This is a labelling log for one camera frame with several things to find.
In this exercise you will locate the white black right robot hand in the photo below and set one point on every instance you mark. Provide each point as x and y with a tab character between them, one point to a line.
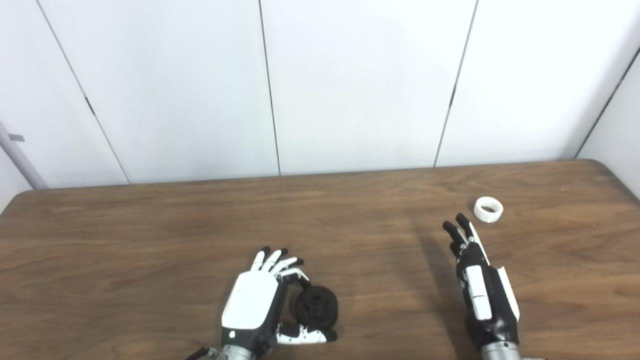
480	295

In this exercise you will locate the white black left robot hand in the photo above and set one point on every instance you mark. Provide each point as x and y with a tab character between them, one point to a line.
250	300

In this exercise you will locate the round black plastic part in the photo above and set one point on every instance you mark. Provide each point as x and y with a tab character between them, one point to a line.
317	310

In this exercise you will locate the small grey sticker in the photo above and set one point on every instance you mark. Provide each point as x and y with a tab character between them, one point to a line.
16	137

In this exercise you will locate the grey wall corner post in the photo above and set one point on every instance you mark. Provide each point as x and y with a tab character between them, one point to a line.
22	160

